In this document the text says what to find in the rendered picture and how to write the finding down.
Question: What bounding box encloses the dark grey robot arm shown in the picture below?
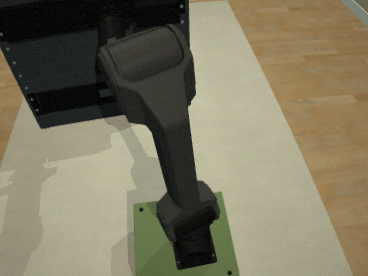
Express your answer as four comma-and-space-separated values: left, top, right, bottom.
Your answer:
95, 24, 220, 270

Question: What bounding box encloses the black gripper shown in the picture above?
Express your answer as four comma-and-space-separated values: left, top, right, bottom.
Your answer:
98, 0, 130, 34

